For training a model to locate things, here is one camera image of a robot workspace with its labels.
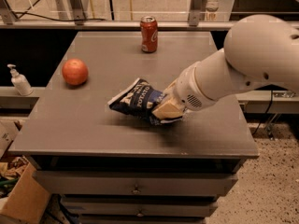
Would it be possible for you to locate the middle grey drawer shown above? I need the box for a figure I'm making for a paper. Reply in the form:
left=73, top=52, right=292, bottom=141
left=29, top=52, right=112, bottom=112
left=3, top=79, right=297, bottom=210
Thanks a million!
left=62, top=196, right=218, bottom=217

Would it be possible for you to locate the cardboard box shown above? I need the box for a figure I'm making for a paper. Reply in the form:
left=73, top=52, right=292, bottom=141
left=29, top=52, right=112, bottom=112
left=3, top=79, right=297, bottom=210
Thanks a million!
left=0, top=164, right=50, bottom=224

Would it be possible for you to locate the red coke can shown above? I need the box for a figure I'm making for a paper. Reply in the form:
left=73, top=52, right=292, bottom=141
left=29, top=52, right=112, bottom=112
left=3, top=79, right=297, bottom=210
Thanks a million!
left=140, top=16, right=158, bottom=53

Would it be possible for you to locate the top grey drawer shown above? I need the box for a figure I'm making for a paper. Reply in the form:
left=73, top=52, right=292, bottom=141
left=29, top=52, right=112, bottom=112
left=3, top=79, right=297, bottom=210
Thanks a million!
left=33, top=171, right=237, bottom=196

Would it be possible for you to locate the grey drawer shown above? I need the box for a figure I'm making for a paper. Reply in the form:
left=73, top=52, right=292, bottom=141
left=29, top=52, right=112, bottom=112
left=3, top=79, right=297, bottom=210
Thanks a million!
left=62, top=196, right=218, bottom=217
left=33, top=171, right=237, bottom=196
left=79, top=216, right=206, bottom=224

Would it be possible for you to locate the red apple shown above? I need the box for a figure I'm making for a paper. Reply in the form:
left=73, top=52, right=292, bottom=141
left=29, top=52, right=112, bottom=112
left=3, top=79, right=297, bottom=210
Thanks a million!
left=62, top=58, right=89, bottom=86

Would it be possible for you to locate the bottom grey drawer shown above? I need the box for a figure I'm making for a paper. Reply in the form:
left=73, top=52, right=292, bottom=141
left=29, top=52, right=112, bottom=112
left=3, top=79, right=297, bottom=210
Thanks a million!
left=79, top=216, right=206, bottom=224

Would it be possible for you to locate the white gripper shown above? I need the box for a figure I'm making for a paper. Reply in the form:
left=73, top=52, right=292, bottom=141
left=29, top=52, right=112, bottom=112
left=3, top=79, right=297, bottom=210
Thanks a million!
left=152, top=62, right=216, bottom=119

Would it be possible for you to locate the black cable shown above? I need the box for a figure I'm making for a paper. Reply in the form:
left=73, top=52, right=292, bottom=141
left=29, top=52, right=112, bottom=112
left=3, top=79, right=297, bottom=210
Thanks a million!
left=12, top=11, right=107, bottom=22

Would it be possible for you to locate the blue chip bag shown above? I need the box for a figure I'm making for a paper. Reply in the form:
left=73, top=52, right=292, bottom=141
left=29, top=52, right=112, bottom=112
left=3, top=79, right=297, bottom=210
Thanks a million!
left=107, top=77, right=185, bottom=127

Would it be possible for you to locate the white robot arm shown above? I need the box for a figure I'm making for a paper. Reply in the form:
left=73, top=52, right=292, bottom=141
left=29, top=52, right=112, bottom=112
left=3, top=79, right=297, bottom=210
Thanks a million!
left=152, top=15, right=299, bottom=120

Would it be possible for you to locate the white pump dispenser bottle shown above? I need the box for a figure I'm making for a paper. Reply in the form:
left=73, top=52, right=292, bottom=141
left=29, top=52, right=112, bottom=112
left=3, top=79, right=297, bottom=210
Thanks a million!
left=7, top=64, right=33, bottom=96

